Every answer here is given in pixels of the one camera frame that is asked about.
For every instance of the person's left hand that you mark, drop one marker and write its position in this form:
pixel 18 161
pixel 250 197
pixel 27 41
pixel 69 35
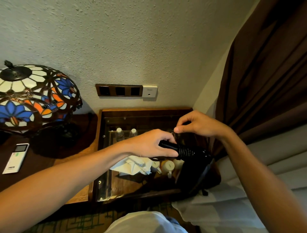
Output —
pixel 144 145

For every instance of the person's right hand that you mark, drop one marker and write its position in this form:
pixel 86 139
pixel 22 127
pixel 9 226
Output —
pixel 203 124

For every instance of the person's left thumb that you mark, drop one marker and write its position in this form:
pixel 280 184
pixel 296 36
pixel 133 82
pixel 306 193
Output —
pixel 168 153

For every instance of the person's right thumb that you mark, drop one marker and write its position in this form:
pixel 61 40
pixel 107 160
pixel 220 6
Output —
pixel 183 129

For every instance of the black hair dryer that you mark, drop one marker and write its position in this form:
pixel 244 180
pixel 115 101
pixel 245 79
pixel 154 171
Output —
pixel 191 168

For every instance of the person's left forearm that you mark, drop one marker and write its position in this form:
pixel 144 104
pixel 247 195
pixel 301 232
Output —
pixel 60 182

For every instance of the person's right forearm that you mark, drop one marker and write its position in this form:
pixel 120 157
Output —
pixel 259 177

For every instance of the white cup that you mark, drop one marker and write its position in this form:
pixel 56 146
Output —
pixel 178 163
pixel 156 166
pixel 168 166

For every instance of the crumpled white tissue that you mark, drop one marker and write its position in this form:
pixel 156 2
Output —
pixel 132 165

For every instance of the clear water bottle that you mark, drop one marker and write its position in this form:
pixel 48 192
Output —
pixel 120 135
pixel 133 133

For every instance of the glass-top wooden side table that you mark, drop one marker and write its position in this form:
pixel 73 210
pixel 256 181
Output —
pixel 144 112

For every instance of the person's white shirt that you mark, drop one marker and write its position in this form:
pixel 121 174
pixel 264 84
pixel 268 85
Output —
pixel 144 223

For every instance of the white bed linen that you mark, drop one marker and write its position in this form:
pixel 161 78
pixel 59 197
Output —
pixel 227 206

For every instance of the brown curtain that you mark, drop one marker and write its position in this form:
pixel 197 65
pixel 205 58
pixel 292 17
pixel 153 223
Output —
pixel 268 72

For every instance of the dark wooden nightstand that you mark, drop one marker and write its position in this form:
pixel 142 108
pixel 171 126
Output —
pixel 43 165

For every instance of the stained glass table lamp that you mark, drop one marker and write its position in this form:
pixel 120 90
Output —
pixel 28 96

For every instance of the white remote control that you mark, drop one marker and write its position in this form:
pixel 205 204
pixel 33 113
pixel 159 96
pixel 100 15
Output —
pixel 15 158

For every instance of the white wall socket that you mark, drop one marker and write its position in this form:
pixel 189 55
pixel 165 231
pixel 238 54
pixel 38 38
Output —
pixel 150 91

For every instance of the wooden triple switch panel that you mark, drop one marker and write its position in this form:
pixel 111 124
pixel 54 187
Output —
pixel 112 90

